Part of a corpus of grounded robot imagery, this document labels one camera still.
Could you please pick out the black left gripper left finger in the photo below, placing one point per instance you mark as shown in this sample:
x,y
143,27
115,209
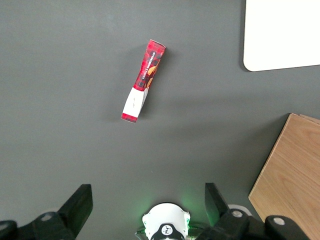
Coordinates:
x,y
75,207

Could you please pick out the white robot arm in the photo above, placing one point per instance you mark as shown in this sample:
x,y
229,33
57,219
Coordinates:
x,y
165,222

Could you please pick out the white tray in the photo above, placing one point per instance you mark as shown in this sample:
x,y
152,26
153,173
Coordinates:
x,y
282,33

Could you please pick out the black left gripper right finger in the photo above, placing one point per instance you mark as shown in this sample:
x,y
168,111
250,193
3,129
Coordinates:
x,y
220,205

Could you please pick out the red cookie box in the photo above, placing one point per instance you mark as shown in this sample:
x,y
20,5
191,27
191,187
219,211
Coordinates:
x,y
145,80

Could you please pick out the wooden board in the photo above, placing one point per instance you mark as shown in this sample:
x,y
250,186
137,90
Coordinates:
x,y
290,180

